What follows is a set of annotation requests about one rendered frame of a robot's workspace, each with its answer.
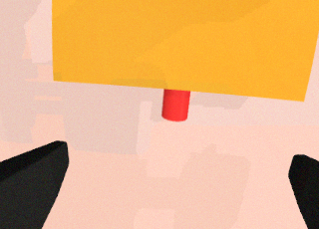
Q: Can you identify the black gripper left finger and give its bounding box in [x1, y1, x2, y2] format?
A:
[0, 140, 69, 229]

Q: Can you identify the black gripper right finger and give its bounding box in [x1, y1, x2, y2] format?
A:
[288, 153, 319, 229]

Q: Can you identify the red axle with yellow tip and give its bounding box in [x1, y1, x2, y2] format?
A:
[162, 90, 191, 121]

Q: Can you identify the orange block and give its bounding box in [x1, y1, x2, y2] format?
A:
[52, 0, 319, 102]

